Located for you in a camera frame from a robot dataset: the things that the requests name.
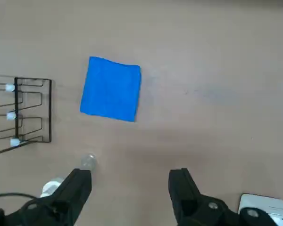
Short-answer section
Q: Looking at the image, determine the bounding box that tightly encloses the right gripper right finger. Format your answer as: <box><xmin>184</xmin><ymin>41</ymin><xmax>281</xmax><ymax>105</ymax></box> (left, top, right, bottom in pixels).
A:
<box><xmin>168</xmin><ymin>168</ymin><xmax>283</xmax><ymax>226</ymax></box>

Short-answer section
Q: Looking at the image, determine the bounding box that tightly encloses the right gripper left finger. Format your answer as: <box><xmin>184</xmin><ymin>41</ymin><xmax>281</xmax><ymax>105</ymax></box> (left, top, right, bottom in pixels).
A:
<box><xmin>0</xmin><ymin>168</ymin><xmax>92</xmax><ymax>226</ymax></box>

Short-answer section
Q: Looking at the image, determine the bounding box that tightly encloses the clear bottle with white cap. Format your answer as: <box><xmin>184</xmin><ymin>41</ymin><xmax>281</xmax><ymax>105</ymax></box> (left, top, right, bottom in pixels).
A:
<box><xmin>39</xmin><ymin>153</ymin><xmax>99</xmax><ymax>199</ymax></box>

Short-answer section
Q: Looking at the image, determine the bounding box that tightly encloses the folded blue cloth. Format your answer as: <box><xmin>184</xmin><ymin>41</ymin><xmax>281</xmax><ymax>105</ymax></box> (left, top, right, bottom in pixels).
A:
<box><xmin>79</xmin><ymin>56</ymin><xmax>142</xmax><ymax>123</ymax></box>

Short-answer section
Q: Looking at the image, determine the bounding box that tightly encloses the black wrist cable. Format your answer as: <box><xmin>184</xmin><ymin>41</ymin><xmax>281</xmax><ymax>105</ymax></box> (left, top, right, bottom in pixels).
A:
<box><xmin>0</xmin><ymin>192</ymin><xmax>37</xmax><ymax>202</ymax></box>

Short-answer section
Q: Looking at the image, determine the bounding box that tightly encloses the black wire cup rack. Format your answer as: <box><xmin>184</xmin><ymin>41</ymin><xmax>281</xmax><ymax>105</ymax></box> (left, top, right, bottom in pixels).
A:
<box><xmin>0</xmin><ymin>69</ymin><xmax>53</xmax><ymax>163</ymax></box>

